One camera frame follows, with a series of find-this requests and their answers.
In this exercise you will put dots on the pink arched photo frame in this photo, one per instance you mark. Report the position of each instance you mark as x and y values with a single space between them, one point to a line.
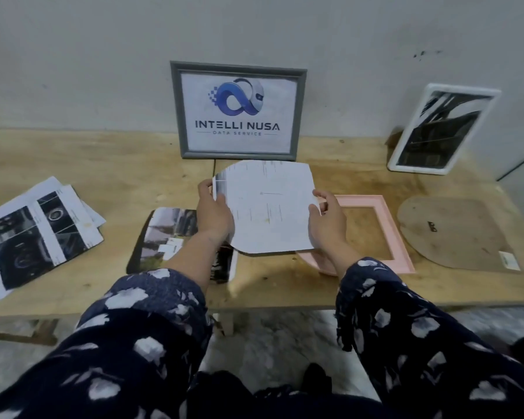
397 244

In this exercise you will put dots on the person's right hand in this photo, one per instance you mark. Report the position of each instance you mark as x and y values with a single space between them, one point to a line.
329 229

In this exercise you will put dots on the grey framed Intelli Nusa sign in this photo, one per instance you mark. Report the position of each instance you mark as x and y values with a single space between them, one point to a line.
240 156

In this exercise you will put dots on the person's left hand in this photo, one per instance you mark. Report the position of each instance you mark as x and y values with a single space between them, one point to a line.
216 218

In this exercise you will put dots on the car brochure photo sheet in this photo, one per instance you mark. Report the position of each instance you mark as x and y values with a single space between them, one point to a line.
30 244

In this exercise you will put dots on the dark logo print paper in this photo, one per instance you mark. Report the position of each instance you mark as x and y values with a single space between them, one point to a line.
39 189

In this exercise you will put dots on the wooden table leg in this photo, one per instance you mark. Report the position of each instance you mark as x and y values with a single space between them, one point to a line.
43 331
227 322

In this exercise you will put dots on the white logo print paper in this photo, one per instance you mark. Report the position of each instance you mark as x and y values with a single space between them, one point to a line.
279 104

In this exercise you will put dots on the dark car photo print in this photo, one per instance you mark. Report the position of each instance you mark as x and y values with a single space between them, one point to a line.
170 231

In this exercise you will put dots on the person's right forearm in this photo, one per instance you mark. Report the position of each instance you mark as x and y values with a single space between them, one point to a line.
419 344

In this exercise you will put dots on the person's left forearm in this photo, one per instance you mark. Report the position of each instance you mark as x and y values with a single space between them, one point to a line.
126 344

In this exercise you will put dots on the white picture frame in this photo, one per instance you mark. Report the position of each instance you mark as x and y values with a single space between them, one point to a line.
419 169

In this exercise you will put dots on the arched brown backing board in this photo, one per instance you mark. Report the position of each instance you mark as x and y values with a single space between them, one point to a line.
454 239

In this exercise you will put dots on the person's dark clothing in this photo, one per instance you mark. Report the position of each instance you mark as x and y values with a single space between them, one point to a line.
227 397

